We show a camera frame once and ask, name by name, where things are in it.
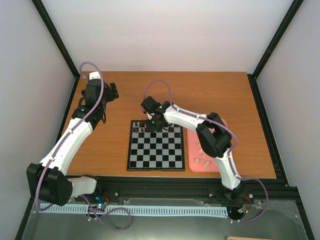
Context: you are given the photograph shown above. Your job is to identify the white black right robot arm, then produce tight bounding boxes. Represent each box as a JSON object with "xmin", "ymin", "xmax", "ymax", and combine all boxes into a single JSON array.
[{"xmin": 140, "ymin": 96, "xmax": 243, "ymax": 202}]

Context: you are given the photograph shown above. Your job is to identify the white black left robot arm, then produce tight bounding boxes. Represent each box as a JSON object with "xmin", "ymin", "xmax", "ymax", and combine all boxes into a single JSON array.
[{"xmin": 26, "ymin": 71, "xmax": 119, "ymax": 206}]

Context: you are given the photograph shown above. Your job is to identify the small circuit board with led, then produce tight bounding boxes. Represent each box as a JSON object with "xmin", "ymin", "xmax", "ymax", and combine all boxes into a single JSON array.
[{"xmin": 96, "ymin": 201, "xmax": 108, "ymax": 210}]

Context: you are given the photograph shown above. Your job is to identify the black grey chessboard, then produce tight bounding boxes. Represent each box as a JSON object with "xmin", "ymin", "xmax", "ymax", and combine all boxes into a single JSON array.
[{"xmin": 127, "ymin": 120, "xmax": 186, "ymax": 172}]

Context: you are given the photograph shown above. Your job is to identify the pink plastic tray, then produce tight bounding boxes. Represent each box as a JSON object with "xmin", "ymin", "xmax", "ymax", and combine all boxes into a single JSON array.
[{"xmin": 187, "ymin": 118, "xmax": 232, "ymax": 173}]

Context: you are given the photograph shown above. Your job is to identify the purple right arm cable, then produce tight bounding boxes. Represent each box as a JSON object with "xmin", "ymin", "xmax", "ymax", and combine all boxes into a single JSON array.
[{"xmin": 144, "ymin": 79, "xmax": 269, "ymax": 224}]

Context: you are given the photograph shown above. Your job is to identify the black aluminium frame rail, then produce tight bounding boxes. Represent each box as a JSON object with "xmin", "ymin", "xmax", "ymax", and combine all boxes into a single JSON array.
[{"xmin": 32, "ymin": 175, "xmax": 300, "ymax": 208}]

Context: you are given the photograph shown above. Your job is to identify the light blue slotted cable duct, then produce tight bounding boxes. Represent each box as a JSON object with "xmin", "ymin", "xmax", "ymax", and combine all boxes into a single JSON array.
[{"xmin": 44, "ymin": 203, "xmax": 228, "ymax": 218}]

